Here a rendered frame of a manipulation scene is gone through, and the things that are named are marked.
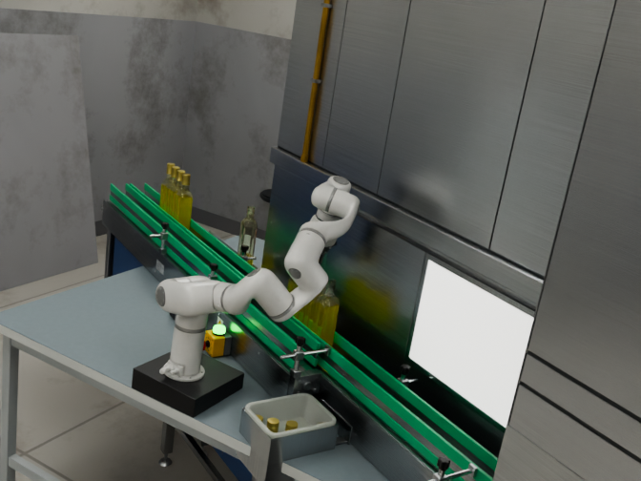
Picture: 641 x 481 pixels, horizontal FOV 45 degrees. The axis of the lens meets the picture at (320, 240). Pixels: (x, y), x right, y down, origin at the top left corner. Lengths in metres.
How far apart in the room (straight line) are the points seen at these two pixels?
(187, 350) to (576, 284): 1.30
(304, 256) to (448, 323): 0.44
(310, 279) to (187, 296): 0.34
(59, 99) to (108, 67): 0.64
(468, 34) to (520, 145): 0.35
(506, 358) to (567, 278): 0.64
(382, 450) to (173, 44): 4.51
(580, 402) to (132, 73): 4.87
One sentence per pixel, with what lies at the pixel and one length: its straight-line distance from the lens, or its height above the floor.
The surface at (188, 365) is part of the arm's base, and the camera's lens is 2.37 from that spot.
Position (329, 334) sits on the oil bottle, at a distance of 2.42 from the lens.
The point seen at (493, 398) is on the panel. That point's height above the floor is 1.05.
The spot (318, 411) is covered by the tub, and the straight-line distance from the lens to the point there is 2.30.
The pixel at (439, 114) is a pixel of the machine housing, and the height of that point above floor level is 1.70.
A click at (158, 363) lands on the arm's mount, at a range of 2.47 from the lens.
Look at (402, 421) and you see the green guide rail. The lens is 2.13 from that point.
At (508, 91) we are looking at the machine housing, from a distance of 2.03.
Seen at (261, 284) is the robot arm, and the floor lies 1.22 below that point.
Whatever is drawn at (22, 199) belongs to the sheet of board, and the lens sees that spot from 5.03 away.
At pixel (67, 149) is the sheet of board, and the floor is 0.77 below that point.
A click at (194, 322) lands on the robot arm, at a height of 1.00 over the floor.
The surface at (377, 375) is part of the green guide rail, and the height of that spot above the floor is 0.94.
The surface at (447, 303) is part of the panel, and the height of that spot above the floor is 1.21.
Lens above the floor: 1.98
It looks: 18 degrees down
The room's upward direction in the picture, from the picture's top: 9 degrees clockwise
